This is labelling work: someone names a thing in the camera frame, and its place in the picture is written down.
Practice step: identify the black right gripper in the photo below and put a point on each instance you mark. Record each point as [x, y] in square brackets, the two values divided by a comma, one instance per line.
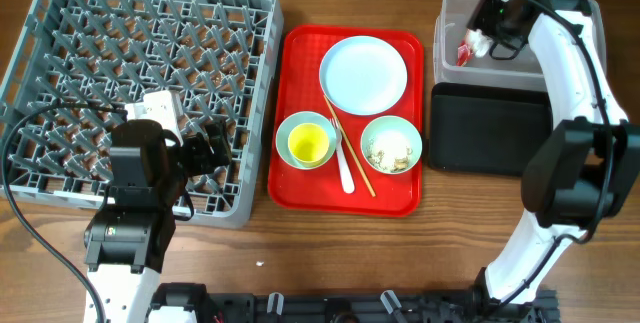
[480, 18]

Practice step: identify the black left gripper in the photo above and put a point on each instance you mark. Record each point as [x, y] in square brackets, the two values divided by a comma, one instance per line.
[203, 161]

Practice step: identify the white napkin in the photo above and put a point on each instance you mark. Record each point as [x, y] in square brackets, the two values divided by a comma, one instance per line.
[478, 44]

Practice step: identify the light blue small bowl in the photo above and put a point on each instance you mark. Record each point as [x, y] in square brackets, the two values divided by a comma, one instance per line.
[299, 118]

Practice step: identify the yellow plastic cup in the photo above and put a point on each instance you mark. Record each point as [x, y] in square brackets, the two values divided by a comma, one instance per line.
[308, 143]

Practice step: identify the green bowl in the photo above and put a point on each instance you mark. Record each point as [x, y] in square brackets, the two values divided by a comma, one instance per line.
[394, 123]

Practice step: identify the rice and food scraps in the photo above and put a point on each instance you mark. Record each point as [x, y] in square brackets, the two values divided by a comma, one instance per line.
[389, 152]

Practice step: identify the red snack wrapper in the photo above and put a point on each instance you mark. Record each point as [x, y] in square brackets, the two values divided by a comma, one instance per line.
[464, 54]

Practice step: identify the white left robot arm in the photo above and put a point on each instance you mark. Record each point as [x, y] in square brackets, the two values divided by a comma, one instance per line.
[128, 237]

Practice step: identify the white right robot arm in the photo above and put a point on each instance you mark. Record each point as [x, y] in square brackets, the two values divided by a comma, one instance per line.
[585, 169]

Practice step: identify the clear plastic waste bin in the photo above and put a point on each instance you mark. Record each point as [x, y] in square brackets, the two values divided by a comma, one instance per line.
[521, 73]

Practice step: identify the black waste tray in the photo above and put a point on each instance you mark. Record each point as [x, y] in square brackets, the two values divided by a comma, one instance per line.
[487, 130]

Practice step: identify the grey dishwasher rack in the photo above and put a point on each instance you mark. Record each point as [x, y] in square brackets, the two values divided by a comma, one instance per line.
[78, 62]

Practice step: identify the red plastic tray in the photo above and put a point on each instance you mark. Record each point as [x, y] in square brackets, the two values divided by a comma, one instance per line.
[299, 90]

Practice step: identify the wooden chopstick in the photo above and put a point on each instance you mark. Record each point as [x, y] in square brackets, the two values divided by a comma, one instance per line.
[351, 150]

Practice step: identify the white plastic fork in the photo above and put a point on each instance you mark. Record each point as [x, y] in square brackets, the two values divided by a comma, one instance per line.
[344, 171]

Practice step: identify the large light blue plate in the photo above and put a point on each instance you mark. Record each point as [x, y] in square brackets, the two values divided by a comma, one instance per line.
[363, 75]

